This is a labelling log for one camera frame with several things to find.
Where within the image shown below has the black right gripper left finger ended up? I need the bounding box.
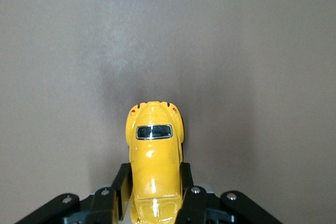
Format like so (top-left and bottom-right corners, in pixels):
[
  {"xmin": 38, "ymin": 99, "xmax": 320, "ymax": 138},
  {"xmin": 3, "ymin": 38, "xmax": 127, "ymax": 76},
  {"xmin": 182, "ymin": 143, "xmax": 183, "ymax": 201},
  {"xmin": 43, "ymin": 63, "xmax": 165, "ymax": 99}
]
[{"xmin": 15, "ymin": 162, "xmax": 133, "ymax": 224}]

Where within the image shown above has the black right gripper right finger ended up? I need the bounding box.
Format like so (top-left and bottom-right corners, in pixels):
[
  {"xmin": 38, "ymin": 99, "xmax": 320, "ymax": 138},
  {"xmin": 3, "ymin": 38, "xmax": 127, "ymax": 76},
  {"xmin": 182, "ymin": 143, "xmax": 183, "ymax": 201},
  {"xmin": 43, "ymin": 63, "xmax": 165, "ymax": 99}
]
[{"xmin": 174, "ymin": 162, "xmax": 283, "ymax": 224}]

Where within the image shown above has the yellow beetle toy car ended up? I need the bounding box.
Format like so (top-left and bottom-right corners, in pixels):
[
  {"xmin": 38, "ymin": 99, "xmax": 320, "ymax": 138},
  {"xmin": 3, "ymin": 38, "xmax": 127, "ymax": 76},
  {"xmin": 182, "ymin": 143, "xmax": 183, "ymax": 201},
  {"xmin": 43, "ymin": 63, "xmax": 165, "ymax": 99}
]
[{"xmin": 125, "ymin": 100, "xmax": 187, "ymax": 224}]

